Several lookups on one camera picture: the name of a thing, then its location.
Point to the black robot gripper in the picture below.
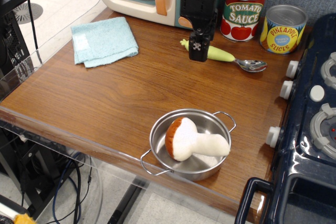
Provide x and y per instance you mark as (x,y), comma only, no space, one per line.
(202,14)

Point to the spoon with green handle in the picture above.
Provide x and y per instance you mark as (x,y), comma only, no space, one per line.
(217,54)

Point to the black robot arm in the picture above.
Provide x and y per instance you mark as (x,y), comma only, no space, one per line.
(202,16)

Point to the plush mushroom toy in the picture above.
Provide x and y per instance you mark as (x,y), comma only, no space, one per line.
(182,140)

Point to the tomato sauce can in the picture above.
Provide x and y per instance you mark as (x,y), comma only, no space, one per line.
(240,19)

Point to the pineapple slices can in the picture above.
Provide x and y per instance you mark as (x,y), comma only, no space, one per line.
(283,28)

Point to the light blue folded towel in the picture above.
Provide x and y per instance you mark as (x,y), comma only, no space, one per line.
(103,42)

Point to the dark blue toy stove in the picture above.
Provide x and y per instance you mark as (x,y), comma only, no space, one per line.
(302,186)

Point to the steel pan with handles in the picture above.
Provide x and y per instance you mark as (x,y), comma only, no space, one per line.
(197,167)

